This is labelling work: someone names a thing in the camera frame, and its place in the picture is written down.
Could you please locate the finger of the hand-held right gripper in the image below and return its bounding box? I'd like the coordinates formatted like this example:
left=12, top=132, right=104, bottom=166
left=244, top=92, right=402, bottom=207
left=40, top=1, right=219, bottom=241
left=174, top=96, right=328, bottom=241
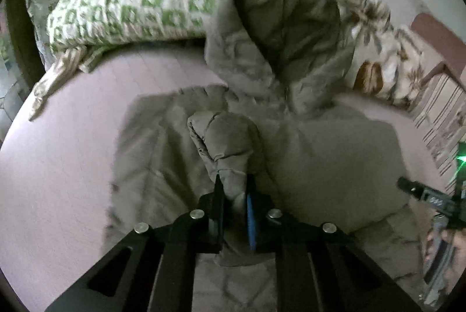
left=398, top=177, right=456, bottom=218

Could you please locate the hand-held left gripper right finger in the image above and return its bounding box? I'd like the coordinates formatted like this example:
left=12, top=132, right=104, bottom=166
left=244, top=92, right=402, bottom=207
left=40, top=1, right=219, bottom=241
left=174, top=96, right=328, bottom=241
left=246, top=173, right=425, bottom=312

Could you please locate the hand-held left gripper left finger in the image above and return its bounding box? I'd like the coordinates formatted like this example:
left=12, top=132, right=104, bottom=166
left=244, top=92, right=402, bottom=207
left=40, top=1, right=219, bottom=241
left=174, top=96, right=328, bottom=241
left=44, top=173, right=225, bottom=312

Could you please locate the grey quilted jacket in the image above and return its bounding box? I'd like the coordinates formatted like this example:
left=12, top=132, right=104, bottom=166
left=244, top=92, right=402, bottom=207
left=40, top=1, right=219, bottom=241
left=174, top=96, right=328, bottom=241
left=105, top=0, right=432, bottom=312

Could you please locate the person's right hand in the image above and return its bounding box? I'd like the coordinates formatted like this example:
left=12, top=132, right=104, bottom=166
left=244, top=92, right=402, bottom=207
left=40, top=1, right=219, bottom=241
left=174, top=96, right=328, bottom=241
left=449, top=226, right=466, bottom=289

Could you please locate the striped bed sheet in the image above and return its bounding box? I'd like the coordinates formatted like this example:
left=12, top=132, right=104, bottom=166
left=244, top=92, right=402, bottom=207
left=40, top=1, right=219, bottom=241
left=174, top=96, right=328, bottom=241
left=411, top=72, right=466, bottom=186

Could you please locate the floral fleece blanket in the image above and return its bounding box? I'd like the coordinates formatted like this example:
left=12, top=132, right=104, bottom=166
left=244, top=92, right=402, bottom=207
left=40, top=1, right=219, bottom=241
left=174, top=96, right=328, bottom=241
left=127, top=0, right=427, bottom=109

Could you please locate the pink bed headboard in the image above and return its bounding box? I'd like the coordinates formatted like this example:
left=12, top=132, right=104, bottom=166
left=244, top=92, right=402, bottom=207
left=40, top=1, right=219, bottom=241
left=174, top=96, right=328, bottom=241
left=411, top=13, right=466, bottom=87

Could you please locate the beige crumpled cloth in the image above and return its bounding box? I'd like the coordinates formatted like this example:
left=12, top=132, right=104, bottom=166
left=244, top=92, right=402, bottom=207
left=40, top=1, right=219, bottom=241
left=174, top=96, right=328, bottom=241
left=28, top=45, right=107, bottom=122

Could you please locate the green checked pillow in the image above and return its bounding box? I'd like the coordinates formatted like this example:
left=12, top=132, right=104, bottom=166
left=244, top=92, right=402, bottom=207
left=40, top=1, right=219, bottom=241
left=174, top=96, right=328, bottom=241
left=47, top=0, right=223, bottom=55

